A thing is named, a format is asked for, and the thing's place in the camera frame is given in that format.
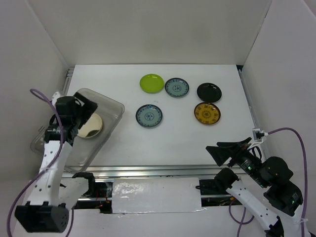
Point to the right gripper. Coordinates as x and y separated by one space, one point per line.
221 150

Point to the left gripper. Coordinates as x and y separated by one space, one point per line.
88 108

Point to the cream plate with flower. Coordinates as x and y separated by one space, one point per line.
92 127

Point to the yellow brown patterned plate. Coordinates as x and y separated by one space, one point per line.
207 113

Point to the blue patterned plate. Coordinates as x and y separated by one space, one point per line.
176 87
149 116

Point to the black plate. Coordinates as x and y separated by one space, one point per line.
209 92

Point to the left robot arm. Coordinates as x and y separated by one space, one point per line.
45 205

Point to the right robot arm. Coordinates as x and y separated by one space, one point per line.
272 174

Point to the clear plastic bin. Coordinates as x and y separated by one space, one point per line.
83 150

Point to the green plate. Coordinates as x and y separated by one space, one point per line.
151 83

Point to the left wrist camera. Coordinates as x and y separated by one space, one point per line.
55 97

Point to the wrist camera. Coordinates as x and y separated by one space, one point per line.
259 136
55 97

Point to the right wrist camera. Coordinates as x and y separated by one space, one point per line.
259 136

